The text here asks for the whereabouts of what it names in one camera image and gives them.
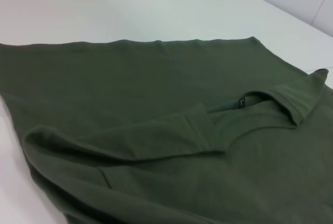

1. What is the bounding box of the dark green printed t-shirt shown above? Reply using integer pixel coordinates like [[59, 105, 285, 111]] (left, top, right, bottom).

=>
[[0, 35, 333, 224]]

